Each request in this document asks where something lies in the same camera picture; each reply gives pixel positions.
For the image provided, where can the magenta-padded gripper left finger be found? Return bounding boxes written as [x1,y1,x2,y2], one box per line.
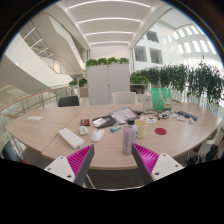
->
[43,143,96,187]

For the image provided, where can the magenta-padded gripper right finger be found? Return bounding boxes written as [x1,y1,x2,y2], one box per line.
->
[131,143,185,186]

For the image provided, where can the purple drink bottle black cap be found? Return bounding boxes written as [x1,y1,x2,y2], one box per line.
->
[121,117,139,155]

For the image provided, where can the clear plastic water bottle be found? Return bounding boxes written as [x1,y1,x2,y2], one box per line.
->
[142,90,153,114]

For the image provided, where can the black bag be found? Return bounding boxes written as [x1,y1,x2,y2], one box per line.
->
[186,153,201,167]

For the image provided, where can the flat round red coaster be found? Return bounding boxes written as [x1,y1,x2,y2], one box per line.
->
[154,127,168,136]

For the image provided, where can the small grey-white computer mouse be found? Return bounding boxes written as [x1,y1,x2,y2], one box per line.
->
[77,125,90,136]

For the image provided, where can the pale yellow mug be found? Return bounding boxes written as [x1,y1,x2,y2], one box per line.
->
[134,119,148,139]

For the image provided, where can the white computer mouse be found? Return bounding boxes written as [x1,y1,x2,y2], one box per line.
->
[90,128,106,143]

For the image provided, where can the colourful sticker sheet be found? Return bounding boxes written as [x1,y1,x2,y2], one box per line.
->
[138,114,159,124]

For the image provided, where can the small red and black device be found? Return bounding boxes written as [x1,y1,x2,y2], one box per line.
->
[79,118,91,127]

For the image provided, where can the black chair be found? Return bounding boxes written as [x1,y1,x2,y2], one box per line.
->
[57,95,81,108]
[0,139,24,164]

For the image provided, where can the dark blue flat case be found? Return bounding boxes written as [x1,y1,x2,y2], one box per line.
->
[177,110,199,122]

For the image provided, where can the white paper sheet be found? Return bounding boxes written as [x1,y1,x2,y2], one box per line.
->
[26,115,44,121]

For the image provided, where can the white chair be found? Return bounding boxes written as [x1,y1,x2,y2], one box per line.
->
[199,123,224,158]
[110,91,138,105]

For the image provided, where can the small blue tube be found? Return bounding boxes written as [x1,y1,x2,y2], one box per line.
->
[110,124,122,133]

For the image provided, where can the green tote bag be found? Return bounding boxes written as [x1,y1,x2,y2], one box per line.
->
[151,87,173,112]

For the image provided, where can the glass railing wooden handrail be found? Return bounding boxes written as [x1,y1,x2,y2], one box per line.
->
[0,84,73,118]

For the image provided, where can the potted green plants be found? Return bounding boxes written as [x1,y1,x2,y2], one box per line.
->
[68,77,89,88]

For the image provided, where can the green plant hedge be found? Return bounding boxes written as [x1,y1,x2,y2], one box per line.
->
[129,58,224,108]

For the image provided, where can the white two-door cabinet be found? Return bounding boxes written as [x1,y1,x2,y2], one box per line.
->
[86,63,132,106]

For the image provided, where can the green plants atop cabinet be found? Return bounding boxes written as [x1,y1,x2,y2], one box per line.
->
[84,56,130,69]

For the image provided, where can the tangled black cables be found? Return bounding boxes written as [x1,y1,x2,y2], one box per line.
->
[153,109,174,121]

